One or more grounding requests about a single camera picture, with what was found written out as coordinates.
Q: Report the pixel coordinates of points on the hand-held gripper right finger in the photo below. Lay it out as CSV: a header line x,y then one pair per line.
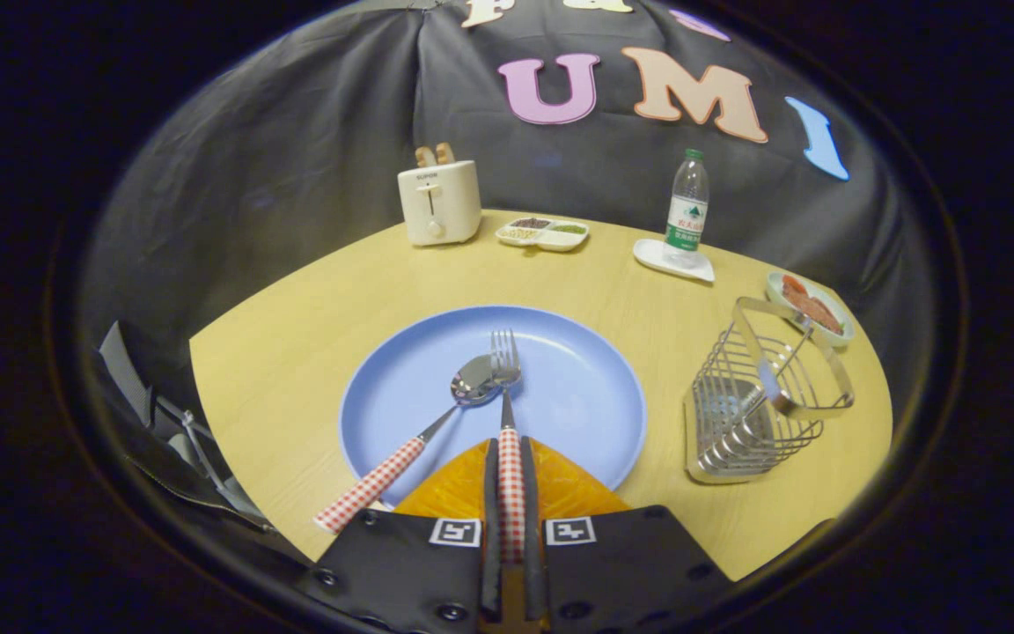
x,y
532,528

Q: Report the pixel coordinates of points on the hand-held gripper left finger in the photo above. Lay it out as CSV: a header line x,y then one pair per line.
x,y
490,528

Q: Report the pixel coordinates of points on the blue round plate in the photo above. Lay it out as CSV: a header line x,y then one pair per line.
x,y
577,396

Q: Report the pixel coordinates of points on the white divided condiment dish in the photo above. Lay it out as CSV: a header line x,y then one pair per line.
x,y
542,232

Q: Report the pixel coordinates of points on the white rectangular coaster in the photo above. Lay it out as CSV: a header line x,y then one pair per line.
x,y
655,255

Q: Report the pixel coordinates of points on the white toaster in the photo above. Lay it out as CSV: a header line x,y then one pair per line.
x,y
438,204

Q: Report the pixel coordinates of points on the clear plastic water bottle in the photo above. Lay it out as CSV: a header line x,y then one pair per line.
x,y
687,211

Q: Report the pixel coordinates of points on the small plate with red food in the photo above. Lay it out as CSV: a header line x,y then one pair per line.
x,y
811,306

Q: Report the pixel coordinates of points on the bread slices in toaster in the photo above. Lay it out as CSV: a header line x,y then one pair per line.
x,y
435,155

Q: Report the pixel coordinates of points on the black backdrop cloth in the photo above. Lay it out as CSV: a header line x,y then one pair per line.
x,y
296,158

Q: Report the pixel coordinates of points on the grey folding chair frame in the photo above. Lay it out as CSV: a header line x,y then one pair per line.
x,y
172,423

